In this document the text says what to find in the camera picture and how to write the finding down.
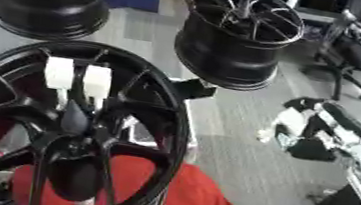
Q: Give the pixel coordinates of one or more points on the large black spoked wheel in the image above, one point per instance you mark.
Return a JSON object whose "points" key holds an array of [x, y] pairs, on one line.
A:
{"points": [[148, 103]]}

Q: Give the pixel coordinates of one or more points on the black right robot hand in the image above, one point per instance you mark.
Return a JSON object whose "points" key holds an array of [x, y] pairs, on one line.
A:
{"points": [[315, 133]]}

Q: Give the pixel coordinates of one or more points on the black stand bracket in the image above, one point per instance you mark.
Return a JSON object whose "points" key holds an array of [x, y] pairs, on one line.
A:
{"points": [[195, 89]]}

